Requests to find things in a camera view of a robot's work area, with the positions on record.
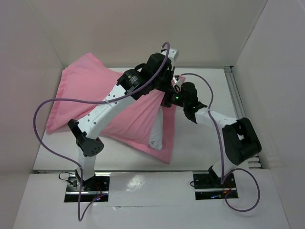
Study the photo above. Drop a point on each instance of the aluminium frame rail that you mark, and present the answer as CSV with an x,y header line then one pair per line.
x,y
254,162

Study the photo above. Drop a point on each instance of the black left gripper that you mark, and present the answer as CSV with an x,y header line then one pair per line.
x,y
167,88

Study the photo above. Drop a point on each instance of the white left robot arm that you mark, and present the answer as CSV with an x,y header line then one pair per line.
x,y
128,89

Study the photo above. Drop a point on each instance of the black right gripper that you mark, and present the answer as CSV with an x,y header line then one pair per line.
x,y
188,97

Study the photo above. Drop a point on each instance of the white pillow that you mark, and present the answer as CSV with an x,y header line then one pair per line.
x,y
156,135

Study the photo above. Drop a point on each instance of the pink satin pillowcase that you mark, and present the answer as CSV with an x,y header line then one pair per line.
x,y
88,79

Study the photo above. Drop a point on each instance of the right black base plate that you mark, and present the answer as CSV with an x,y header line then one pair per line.
x,y
206,189

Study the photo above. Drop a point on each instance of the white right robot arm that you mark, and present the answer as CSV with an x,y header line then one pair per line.
x,y
237,138

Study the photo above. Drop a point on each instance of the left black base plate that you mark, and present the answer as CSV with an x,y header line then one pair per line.
x,y
97,189

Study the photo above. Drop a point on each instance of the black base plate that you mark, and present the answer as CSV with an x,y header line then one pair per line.
x,y
206,189
97,189

